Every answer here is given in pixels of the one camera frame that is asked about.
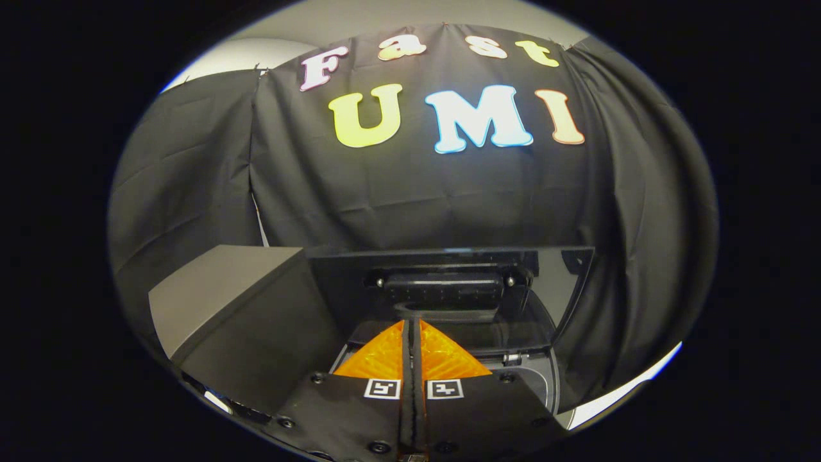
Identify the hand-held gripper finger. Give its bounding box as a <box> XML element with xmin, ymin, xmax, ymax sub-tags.
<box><xmin>414</xmin><ymin>319</ymin><xmax>569</xmax><ymax>461</ymax></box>
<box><xmin>266</xmin><ymin>320</ymin><xmax>415</xmax><ymax>462</ymax></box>

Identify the dark washing machine lid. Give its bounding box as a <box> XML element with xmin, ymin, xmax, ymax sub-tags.
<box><xmin>307</xmin><ymin>246</ymin><xmax>596</xmax><ymax>360</ymax></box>

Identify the grey cabinet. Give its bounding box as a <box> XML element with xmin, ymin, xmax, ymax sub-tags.
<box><xmin>149</xmin><ymin>244</ymin><xmax>348</xmax><ymax>421</ymax></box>

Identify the black backdrop cloth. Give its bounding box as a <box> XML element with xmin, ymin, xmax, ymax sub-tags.
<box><xmin>108</xmin><ymin>24</ymin><xmax>719</xmax><ymax>413</ymax></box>

